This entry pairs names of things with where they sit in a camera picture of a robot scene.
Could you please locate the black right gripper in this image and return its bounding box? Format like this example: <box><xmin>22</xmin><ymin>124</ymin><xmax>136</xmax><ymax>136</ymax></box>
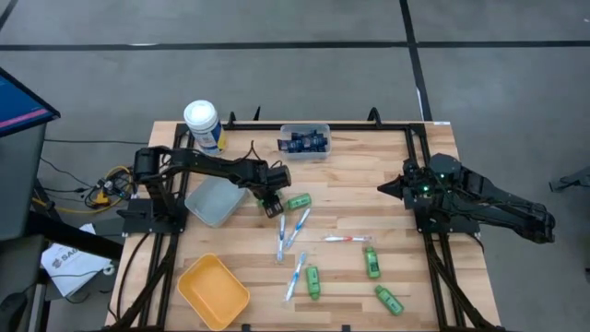
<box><xmin>377</xmin><ymin>159</ymin><xmax>434</xmax><ymax>208</ymax></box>

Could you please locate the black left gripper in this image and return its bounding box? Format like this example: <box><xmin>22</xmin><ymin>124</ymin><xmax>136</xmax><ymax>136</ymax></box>
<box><xmin>252</xmin><ymin>164</ymin><xmax>292</xmax><ymax>219</ymax></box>

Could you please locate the blue toothbrush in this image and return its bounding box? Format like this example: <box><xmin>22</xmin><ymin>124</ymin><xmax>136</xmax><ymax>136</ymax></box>
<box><xmin>276</xmin><ymin>212</ymin><xmax>287</xmax><ymax>264</ymax></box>
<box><xmin>281</xmin><ymin>250</ymin><xmax>309</xmax><ymax>309</ymax></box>
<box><xmin>284</xmin><ymin>207</ymin><xmax>313</xmax><ymax>250</ymax></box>

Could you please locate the grey plastic bin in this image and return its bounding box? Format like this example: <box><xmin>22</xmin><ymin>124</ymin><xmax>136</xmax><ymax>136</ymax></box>
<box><xmin>183</xmin><ymin>177</ymin><xmax>250</xmax><ymax>229</ymax></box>

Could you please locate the red toothbrush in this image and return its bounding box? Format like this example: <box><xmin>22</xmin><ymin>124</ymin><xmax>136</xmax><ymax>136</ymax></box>
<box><xmin>322</xmin><ymin>234</ymin><xmax>373</xmax><ymax>244</ymax></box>

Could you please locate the clear plastic container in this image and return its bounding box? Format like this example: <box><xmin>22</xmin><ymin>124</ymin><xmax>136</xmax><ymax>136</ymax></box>
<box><xmin>279</xmin><ymin>123</ymin><xmax>332</xmax><ymax>161</ymax></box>

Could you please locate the white wipes canister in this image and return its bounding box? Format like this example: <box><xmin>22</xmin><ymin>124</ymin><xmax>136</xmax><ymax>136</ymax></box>
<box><xmin>183</xmin><ymin>99</ymin><xmax>228</xmax><ymax>156</ymax></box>

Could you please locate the yellow plastic bin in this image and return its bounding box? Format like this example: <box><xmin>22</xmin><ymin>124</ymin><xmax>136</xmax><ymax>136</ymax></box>
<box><xmin>177</xmin><ymin>252</ymin><xmax>252</xmax><ymax>332</ymax></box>

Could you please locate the black stand bar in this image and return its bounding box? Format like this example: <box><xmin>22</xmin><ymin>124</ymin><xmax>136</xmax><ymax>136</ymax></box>
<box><xmin>27</xmin><ymin>211</ymin><xmax>125</xmax><ymax>262</ymax></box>

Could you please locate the white printed paper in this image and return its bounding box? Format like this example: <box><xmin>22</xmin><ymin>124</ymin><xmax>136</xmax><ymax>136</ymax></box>
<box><xmin>40</xmin><ymin>223</ymin><xmax>114</xmax><ymax>299</ymax></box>

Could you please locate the monitor with blue screen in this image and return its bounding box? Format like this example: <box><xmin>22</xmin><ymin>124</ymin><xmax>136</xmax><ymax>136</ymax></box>
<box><xmin>0</xmin><ymin>67</ymin><xmax>62</xmax><ymax>138</ymax></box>

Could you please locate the dark grey rounded device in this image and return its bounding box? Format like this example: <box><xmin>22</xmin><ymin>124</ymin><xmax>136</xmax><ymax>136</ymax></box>
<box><xmin>0</xmin><ymin>292</ymin><xmax>29</xmax><ymax>332</ymax></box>

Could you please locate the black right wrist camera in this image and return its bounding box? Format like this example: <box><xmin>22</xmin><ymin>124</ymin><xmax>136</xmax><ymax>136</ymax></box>
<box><xmin>428</xmin><ymin>153</ymin><xmax>462</xmax><ymax>185</ymax></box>

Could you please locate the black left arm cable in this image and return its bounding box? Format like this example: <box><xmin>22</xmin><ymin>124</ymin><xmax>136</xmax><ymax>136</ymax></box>
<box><xmin>239</xmin><ymin>140</ymin><xmax>283</xmax><ymax>170</ymax></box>

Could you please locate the black aluminium table frame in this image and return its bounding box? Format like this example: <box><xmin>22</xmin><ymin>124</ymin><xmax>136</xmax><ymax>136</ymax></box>
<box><xmin>105</xmin><ymin>105</ymin><xmax>506</xmax><ymax>332</ymax></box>

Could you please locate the yellow cable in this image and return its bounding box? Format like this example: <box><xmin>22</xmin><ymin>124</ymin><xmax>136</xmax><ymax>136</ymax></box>
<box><xmin>31</xmin><ymin>164</ymin><xmax>136</xmax><ymax>216</ymax></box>

